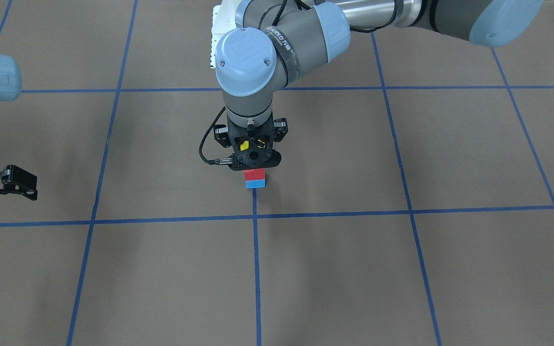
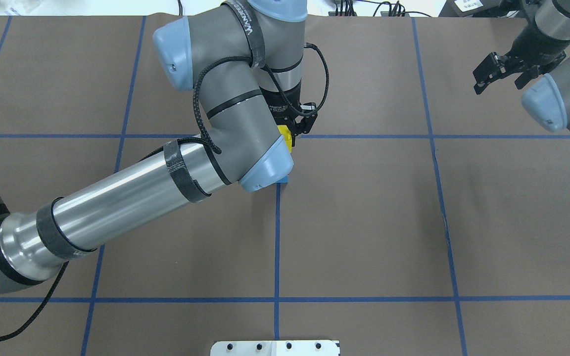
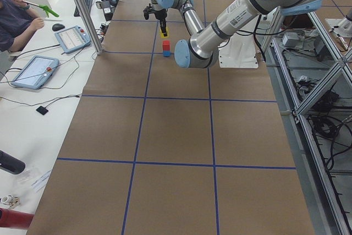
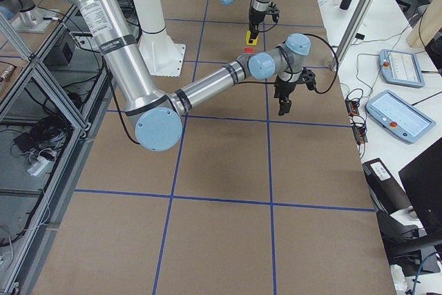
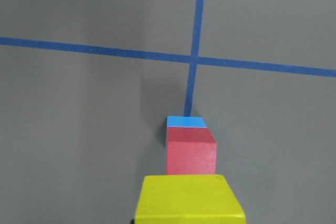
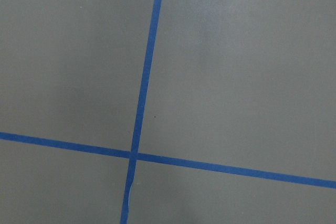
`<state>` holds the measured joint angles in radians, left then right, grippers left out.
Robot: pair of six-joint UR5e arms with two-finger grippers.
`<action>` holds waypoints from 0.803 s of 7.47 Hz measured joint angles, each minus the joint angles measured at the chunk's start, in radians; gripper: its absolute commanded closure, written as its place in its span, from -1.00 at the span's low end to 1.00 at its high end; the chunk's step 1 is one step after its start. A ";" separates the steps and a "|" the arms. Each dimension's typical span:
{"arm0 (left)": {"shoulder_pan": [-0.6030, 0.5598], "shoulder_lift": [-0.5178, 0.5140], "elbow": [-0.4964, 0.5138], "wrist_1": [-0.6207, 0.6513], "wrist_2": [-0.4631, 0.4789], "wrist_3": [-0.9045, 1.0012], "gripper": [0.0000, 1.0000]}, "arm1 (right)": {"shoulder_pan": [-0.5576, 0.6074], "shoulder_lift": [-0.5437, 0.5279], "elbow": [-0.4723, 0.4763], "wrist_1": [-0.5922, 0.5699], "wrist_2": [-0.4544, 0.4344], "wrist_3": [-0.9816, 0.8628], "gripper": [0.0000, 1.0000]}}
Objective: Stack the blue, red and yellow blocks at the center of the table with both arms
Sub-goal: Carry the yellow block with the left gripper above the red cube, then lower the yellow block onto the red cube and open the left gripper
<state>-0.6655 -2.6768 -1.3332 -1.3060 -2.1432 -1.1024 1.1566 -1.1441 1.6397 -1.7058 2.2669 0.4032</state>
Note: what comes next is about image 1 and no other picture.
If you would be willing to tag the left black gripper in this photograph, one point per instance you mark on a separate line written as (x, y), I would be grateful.
(220, 134)

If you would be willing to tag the red block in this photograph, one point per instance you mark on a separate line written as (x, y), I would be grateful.
(254, 174)

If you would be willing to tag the blue block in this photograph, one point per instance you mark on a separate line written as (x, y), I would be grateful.
(253, 184)

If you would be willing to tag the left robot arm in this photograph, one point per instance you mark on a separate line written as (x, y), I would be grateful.
(261, 46)

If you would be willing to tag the brown paper table cover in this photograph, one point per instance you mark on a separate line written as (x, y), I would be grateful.
(414, 205)

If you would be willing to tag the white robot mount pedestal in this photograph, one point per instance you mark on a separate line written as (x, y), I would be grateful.
(227, 16)

